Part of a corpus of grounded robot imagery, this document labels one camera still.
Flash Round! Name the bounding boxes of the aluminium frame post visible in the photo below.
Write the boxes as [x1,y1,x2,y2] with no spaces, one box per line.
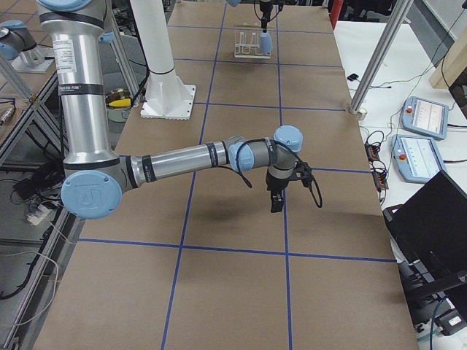
[349,0,414,121]

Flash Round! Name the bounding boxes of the black laptop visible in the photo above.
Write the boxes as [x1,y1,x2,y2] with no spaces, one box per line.
[384,170,466,300]

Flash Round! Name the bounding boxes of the blue teach pendant tablet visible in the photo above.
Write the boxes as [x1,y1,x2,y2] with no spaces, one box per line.
[401,96,449,140]

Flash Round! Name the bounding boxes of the light blue plastic cup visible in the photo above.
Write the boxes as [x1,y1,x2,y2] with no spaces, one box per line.
[258,31,273,55]

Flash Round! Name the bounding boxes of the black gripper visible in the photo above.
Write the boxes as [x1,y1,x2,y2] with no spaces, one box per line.
[266,166,295,213]
[259,0,285,22]

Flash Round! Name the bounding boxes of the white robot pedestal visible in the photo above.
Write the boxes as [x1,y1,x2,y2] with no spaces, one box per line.
[131,1,196,120]

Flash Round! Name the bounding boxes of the small black usb device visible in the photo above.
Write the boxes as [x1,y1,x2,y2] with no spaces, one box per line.
[347,74,359,81]

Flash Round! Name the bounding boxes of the white wire cup holder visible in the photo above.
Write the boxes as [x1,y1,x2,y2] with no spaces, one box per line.
[233,24,273,59]

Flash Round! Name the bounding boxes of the metal bowl with banana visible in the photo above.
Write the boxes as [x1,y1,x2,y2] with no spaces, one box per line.
[105,88,132,123]

